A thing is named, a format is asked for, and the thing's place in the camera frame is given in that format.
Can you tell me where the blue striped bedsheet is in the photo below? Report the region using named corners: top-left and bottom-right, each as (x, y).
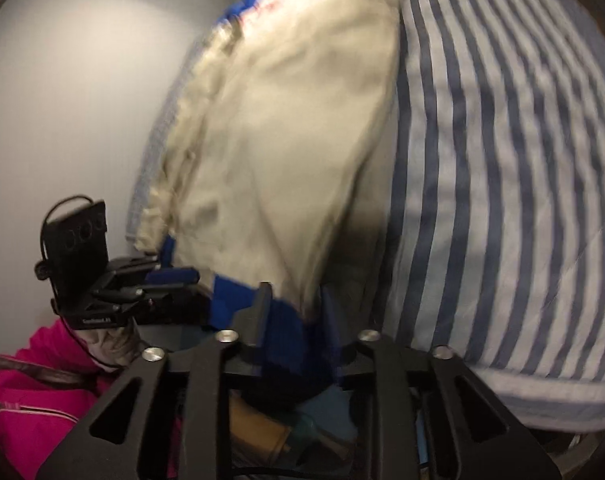
top-left (125, 0), bottom-right (605, 433)

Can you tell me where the brown bag strap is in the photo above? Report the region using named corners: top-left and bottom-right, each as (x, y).
top-left (0, 354), bottom-right (100, 388)

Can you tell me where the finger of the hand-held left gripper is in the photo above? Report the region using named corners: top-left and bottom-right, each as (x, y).
top-left (93, 267), bottom-right (213, 327)
top-left (105, 255), bottom-right (163, 282)

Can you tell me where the person's left forearm pink sleeve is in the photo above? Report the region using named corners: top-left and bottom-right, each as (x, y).
top-left (0, 320), bottom-right (183, 480)

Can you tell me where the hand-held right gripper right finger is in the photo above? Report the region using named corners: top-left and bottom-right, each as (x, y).
top-left (322, 285), bottom-right (563, 480)

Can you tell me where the person's left hand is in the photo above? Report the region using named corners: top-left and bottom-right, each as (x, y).
top-left (82, 324), bottom-right (150, 372)

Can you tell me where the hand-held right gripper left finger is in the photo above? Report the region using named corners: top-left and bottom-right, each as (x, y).
top-left (37, 282), bottom-right (274, 480)

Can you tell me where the beige and blue work jacket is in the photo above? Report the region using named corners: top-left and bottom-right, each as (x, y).
top-left (135, 0), bottom-right (408, 403)

